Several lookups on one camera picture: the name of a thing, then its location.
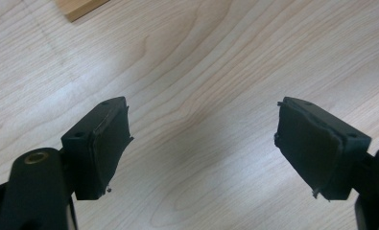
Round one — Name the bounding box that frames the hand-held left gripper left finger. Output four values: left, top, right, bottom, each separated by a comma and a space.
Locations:
60, 96, 134, 201

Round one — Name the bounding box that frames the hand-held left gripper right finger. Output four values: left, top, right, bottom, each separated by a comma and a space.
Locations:
273, 96, 372, 202

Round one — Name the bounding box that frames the wooden three-tier shoe rack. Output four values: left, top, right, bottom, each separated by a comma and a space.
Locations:
55, 0, 110, 23

